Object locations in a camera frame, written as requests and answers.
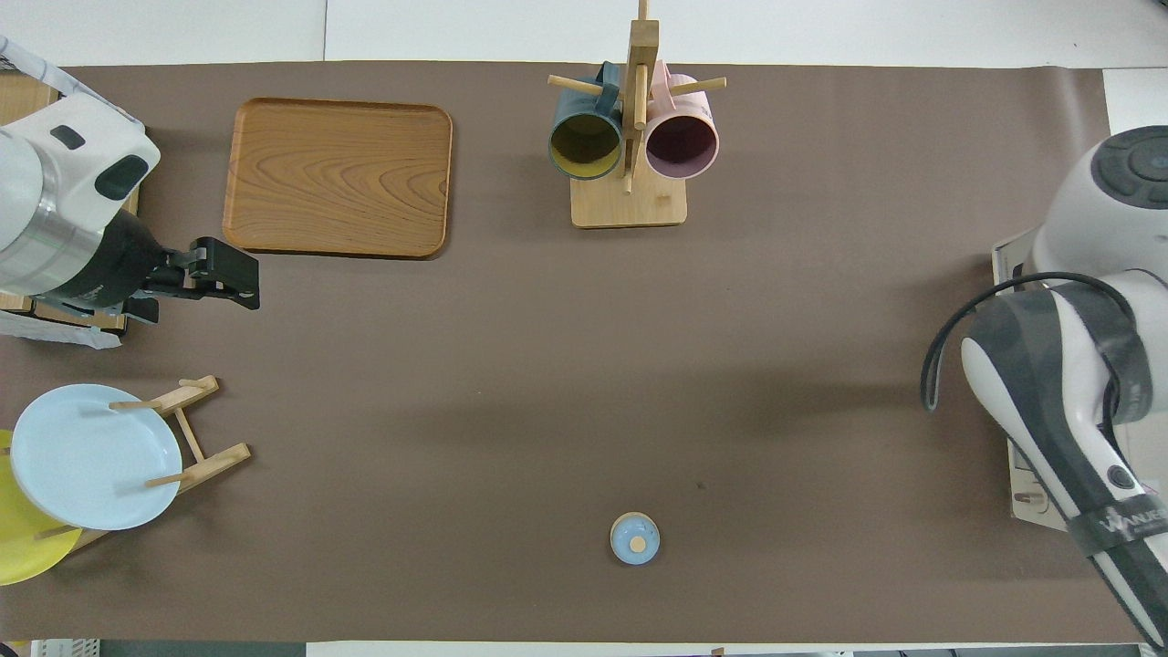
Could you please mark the dark blue mug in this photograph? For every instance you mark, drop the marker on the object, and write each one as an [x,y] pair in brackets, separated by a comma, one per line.
[584,146]

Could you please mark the wooden mug rack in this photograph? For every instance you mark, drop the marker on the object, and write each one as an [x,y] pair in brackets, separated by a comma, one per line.
[630,205]

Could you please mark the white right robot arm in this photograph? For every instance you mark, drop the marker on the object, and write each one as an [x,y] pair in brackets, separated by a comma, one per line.
[1086,365]

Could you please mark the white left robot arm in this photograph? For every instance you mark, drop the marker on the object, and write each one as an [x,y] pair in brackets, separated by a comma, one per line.
[55,182]

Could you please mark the light blue plate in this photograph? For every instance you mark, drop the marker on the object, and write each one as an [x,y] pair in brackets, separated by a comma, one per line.
[91,456]

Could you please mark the pink mug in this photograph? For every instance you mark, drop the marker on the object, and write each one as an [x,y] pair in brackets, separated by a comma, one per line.
[683,146]

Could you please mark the wooden plate rack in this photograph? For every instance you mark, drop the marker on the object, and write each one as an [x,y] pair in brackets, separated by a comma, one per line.
[205,461]

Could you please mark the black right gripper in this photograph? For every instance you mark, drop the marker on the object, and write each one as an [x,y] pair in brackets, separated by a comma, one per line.
[123,265]

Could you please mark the yellow plate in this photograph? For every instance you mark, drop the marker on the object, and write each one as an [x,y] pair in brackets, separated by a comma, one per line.
[23,552]

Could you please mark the brown table mat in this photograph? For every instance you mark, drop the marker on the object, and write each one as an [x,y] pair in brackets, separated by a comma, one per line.
[547,383]

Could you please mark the white checked cloth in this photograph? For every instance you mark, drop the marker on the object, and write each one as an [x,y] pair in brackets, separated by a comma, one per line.
[55,336]

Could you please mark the brown wooden tray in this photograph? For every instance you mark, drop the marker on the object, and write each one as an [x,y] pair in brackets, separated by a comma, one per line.
[338,178]

